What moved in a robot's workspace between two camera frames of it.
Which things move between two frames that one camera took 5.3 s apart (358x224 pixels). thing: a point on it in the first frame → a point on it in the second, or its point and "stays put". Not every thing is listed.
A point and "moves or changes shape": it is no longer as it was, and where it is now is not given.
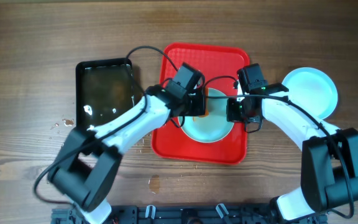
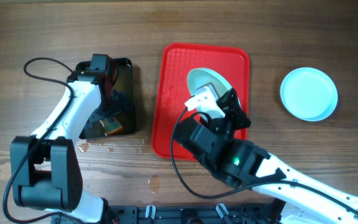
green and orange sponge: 206,114 moves or changes shape
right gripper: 233,116 → 232,109
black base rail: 185,214 stays put
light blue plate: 212,127 moves or changes shape
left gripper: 201,106 → 122,102
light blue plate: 312,89 stays put
